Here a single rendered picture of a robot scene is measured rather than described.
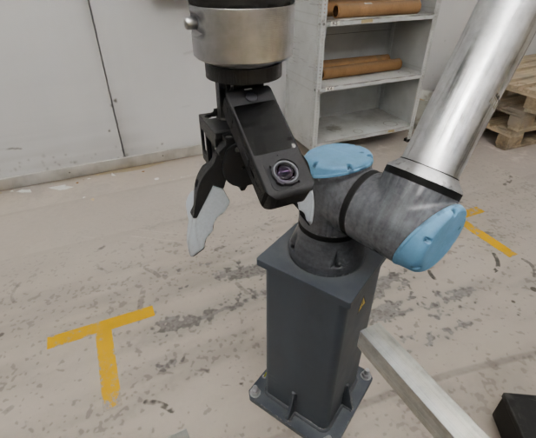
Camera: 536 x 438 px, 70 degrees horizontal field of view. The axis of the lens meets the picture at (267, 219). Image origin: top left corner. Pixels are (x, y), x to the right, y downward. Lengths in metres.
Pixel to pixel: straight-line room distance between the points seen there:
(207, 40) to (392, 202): 0.49
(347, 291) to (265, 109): 0.60
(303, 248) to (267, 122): 0.59
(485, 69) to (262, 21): 0.51
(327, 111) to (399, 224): 2.57
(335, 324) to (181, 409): 0.67
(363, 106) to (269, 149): 3.12
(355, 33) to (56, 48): 1.99
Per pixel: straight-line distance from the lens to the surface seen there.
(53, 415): 1.55
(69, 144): 2.77
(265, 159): 0.33
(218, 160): 0.38
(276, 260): 0.95
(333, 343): 1.01
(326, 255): 0.89
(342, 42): 3.16
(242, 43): 0.34
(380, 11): 2.79
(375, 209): 0.75
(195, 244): 0.42
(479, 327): 1.79
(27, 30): 2.61
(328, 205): 0.80
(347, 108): 3.35
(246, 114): 0.35
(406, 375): 0.47
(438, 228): 0.71
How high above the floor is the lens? 1.22
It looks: 35 degrees down
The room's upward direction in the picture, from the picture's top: straight up
